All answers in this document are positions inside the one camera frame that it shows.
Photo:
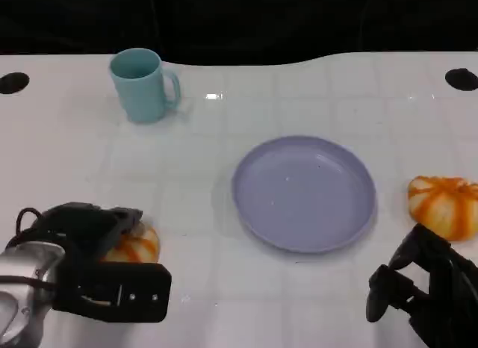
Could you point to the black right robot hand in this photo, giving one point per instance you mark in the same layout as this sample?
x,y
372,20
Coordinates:
x,y
440,284

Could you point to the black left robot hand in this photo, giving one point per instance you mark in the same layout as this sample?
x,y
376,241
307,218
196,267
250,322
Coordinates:
x,y
82,228

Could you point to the lilac plate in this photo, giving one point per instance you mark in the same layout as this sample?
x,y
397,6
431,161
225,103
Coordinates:
x,y
302,195

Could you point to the black table grommet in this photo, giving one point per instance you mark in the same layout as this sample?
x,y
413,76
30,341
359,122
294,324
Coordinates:
x,y
463,79
13,83

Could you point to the pale green mug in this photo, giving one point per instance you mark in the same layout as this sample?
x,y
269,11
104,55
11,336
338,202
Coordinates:
x,y
140,90

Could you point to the orange and white bread roll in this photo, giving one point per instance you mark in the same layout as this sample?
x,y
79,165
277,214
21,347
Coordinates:
x,y
444,206
142,247

